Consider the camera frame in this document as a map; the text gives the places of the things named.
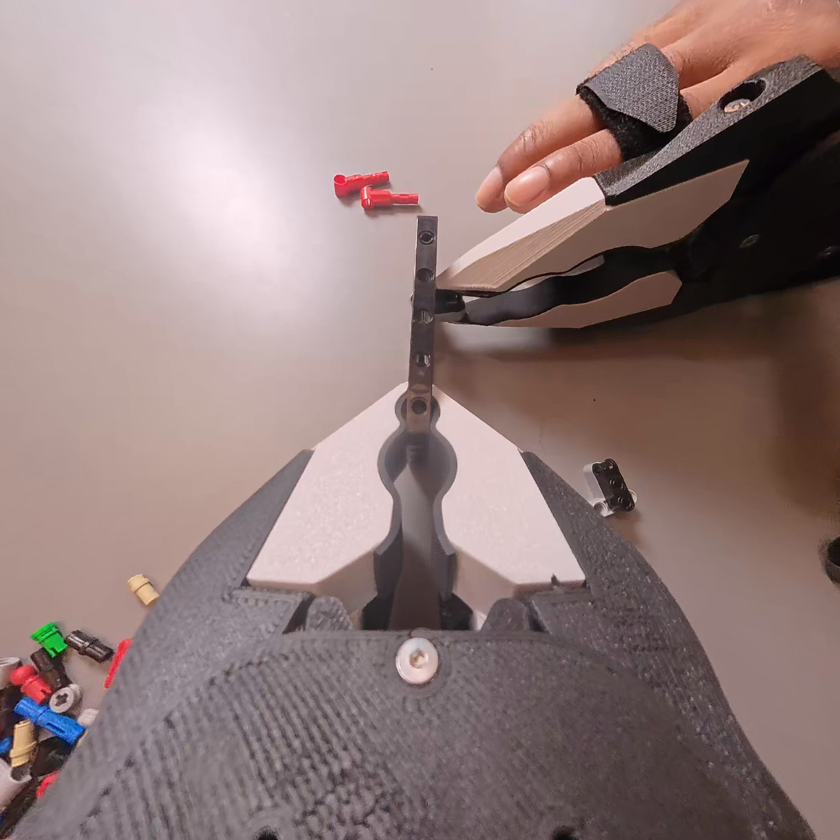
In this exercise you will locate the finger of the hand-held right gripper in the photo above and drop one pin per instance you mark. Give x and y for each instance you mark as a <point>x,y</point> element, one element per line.
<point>623,223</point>
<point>630,298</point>

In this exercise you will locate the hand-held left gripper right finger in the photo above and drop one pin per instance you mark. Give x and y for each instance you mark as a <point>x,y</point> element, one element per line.
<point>512,525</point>

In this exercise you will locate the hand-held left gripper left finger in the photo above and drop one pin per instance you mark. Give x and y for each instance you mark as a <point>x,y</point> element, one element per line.
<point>315,525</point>

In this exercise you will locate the grey and black lego assembly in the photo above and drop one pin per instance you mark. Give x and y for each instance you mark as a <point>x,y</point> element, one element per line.
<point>613,485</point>

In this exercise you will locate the grey lego connector assembly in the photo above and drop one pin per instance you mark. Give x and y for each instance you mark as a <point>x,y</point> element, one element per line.
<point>451,303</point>

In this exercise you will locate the black rectangular lego frame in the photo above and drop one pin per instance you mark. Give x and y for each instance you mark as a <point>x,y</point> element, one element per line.
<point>423,328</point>

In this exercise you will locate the red lego axle pin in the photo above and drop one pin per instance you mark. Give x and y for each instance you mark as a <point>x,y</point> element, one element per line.
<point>374,198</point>

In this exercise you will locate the pile of small lego pieces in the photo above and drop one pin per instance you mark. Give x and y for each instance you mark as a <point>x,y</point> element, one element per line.
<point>46,715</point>

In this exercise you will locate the tan lego pin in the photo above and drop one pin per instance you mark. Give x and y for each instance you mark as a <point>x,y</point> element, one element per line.
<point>143,589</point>

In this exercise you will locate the person's right hand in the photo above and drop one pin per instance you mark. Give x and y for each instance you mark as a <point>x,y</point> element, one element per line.
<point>558,144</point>

